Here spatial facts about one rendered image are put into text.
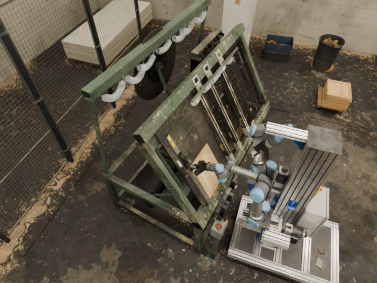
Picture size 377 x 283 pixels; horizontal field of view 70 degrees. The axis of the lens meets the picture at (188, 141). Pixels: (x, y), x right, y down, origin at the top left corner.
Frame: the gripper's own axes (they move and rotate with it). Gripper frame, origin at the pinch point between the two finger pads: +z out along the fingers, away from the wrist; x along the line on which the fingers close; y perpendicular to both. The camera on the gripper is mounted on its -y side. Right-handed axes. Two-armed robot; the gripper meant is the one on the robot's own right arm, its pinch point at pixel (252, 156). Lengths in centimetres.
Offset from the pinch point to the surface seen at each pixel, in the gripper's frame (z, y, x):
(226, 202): 74, -28, -14
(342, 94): -11, 1, -340
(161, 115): 15, 73, 57
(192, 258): 156, -66, 9
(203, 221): 79, -28, 26
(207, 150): 48, 32, -6
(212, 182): 67, 0, -6
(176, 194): 60, 10, 52
